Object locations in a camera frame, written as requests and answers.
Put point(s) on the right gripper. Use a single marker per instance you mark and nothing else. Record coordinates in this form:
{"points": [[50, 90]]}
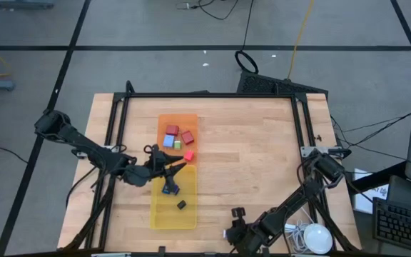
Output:
{"points": [[243, 237]]}

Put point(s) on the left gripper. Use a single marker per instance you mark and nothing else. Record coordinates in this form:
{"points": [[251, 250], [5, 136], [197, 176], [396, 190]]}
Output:
{"points": [[157, 160]]}

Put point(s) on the pink red power adapter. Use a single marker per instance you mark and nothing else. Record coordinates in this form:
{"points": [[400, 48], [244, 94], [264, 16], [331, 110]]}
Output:
{"points": [[189, 155]]}

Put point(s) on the green power adapter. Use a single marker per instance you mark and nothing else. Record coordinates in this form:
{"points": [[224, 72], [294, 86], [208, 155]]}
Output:
{"points": [[177, 145]]}

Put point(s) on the light blue power adapter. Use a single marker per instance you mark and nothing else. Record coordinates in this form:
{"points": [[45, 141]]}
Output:
{"points": [[168, 141]]}

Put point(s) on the dark purple digital timer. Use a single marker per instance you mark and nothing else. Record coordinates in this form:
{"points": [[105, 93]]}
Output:
{"points": [[174, 189]]}

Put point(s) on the large red power adapter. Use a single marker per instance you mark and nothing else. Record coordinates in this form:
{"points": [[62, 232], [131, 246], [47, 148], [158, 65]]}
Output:
{"points": [[187, 137]]}

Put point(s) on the small red power adapter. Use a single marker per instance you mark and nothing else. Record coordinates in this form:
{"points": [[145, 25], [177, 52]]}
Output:
{"points": [[172, 130]]}

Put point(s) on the black digital timer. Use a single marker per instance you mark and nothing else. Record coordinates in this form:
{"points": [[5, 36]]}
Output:
{"points": [[181, 205]]}

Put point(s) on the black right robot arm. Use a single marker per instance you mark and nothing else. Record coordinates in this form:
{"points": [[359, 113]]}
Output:
{"points": [[291, 203]]}

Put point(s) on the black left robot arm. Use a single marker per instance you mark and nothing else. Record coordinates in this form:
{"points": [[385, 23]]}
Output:
{"points": [[84, 144]]}

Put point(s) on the orange translucent plastic tray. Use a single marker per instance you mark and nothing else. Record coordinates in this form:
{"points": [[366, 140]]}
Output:
{"points": [[162, 121]]}

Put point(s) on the yellow translucent plastic tray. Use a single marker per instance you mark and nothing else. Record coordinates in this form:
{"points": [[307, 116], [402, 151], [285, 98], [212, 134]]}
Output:
{"points": [[170, 217]]}

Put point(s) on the white round puck device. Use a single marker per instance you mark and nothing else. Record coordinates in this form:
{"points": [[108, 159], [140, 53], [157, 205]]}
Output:
{"points": [[318, 238]]}

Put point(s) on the small black knob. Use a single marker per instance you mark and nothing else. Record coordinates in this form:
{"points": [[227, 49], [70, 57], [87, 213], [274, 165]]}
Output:
{"points": [[318, 137]]}

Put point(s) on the white paper sheet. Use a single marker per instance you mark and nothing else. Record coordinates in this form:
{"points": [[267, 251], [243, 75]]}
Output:
{"points": [[364, 203]]}

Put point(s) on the black keyboard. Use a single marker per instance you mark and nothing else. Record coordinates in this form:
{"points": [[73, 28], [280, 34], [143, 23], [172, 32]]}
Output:
{"points": [[401, 225]]}

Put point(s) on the dark grey monitor base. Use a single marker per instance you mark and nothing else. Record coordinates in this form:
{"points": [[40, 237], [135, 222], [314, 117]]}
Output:
{"points": [[409, 192]]}

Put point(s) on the black metal rig frame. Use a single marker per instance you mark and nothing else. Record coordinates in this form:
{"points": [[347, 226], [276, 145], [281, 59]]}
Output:
{"points": [[209, 95]]}

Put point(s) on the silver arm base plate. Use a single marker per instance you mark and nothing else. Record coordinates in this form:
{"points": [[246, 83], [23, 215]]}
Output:
{"points": [[78, 153], [307, 150]]}

